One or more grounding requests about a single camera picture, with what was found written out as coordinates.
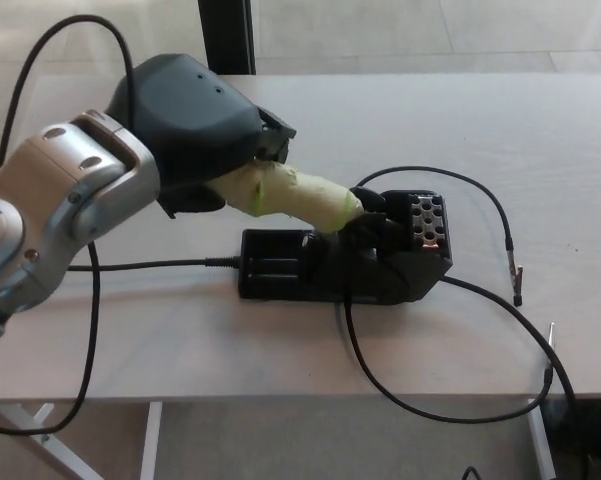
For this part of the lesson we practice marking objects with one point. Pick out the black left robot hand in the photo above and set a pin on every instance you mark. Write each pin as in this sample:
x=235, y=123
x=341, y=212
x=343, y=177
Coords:
x=190, y=120

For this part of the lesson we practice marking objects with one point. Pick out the tape-wrapped soldering iron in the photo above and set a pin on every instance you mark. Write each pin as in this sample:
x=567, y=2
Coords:
x=310, y=195

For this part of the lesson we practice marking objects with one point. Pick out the black soldering station base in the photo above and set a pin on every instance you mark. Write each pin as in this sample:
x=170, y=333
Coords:
x=405, y=277

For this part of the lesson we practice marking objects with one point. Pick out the dark vertical pillar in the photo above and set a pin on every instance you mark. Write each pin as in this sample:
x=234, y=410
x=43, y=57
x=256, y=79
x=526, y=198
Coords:
x=227, y=37

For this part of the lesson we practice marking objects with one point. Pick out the white table leg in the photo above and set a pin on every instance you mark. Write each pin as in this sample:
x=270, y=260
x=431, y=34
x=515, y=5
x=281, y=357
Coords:
x=540, y=440
x=151, y=440

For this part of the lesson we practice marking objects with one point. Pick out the white diagonal table brace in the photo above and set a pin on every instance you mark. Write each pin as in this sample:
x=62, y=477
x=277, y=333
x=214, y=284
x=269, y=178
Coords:
x=35, y=442

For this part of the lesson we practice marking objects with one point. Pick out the dark object under table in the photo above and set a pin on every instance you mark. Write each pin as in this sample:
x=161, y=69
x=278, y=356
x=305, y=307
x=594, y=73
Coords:
x=590, y=440

